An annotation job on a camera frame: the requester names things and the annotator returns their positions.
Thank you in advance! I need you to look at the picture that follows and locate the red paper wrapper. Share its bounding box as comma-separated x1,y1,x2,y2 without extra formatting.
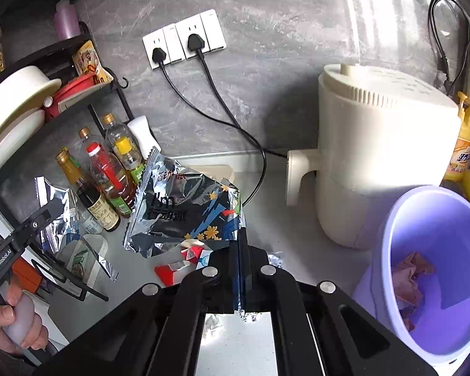
154,243,212,287

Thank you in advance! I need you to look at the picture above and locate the silver blue snack bag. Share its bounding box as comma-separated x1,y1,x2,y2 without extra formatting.
123,148,243,258

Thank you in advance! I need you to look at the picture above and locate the crumpled paper trash in bin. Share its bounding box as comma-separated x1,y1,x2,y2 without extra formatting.
391,252,436,332

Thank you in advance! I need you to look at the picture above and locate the purple plastic trash bin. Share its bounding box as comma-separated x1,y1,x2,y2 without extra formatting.
353,186,470,372

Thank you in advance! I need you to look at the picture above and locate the black kitchen shelf rack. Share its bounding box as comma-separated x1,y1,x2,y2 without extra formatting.
0,33,134,122

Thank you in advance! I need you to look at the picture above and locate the left hand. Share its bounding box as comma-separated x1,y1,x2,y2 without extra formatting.
0,275,50,355

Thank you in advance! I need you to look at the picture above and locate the silver foil wrapper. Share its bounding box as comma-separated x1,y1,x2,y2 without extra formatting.
34,177,118,281

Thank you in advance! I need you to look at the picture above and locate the dark soy sauce bottle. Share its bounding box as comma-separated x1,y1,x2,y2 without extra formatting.
56,149,120,232

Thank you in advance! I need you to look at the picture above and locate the white plate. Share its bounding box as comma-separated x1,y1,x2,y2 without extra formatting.
0,109,45,170

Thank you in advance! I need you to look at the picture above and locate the gold cap clear bottle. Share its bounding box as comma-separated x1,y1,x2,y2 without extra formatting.
77,127,107,167

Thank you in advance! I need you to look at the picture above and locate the red cap oil bottle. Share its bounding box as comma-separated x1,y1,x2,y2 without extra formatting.
86,141,136,218

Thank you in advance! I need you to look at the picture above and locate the white ceramic bowl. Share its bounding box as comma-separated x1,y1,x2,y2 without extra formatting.
0,65,62,133

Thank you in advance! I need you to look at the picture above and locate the yellow cap green label bottle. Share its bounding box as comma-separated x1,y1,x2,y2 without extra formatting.
102,113,145,184

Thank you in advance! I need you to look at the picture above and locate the red container on shelf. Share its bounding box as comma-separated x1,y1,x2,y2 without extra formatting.
43,71,96,122

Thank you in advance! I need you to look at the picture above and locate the white top oil sprayer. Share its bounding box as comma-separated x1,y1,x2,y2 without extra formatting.
127,116,161,159

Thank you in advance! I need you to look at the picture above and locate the cream air fryer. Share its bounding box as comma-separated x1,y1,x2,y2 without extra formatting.
286,64,461,249

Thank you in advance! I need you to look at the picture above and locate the yellow sponge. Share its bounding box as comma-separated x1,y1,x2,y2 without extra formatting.
441,170,470,202

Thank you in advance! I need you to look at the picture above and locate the yellow snack packet on shelf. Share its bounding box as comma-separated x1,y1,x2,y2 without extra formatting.
72,40,113,84

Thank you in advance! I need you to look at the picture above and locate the purple cup on shelf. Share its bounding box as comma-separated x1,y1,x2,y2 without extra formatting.
54,0,81,41

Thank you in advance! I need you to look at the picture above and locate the yellow dish soap bottle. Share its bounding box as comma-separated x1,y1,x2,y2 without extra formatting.
444,91,470,182

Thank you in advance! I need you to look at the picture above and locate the black power cable left plug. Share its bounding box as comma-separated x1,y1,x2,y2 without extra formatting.
152,47,291,208

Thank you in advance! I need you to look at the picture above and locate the black power cable plug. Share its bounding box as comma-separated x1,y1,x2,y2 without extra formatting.
152,47,291,208
186,33,269,154

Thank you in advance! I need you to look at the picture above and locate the white wall socket panel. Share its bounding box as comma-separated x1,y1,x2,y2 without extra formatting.
142,9,227,70

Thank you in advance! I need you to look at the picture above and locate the black power cable right plug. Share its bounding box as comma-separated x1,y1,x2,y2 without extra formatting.
186,33,269,154

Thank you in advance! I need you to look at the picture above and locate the black hanging cable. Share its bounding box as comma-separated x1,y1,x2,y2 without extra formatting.
427,0,470,97

